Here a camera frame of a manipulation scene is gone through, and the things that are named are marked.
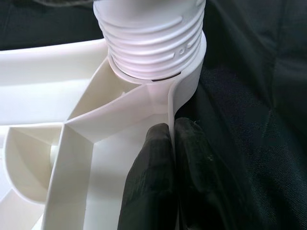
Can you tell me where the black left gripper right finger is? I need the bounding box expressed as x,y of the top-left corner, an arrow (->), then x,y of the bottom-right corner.
174,117 -> 240,230

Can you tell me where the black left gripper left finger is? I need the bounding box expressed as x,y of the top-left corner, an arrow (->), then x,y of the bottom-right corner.
115,123 -> 178,230

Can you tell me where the white plastic table top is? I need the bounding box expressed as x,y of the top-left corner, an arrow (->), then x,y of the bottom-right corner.
0,31 -> 207,230

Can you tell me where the white plastic table leg tube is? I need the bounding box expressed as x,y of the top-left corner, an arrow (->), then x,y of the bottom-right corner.
92,0 -> 207,80

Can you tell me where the black table cloth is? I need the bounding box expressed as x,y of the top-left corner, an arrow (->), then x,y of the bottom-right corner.
0,0 -> 307,230

